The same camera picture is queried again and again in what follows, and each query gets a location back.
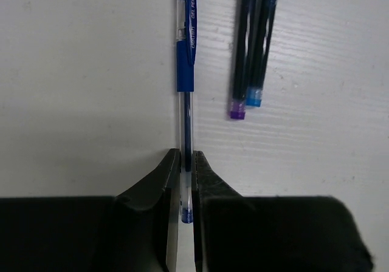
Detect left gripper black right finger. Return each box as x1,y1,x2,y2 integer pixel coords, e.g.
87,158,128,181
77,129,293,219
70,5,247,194
192,151,374,271

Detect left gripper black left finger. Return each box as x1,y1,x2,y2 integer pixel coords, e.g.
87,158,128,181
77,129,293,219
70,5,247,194
1,149,181,271

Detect royal blue grip pen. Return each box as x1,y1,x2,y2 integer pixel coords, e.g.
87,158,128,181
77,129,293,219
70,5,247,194
176,0,197,223

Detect dark blue pen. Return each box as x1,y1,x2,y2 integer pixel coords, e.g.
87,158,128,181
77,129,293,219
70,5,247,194
246,0,277,107

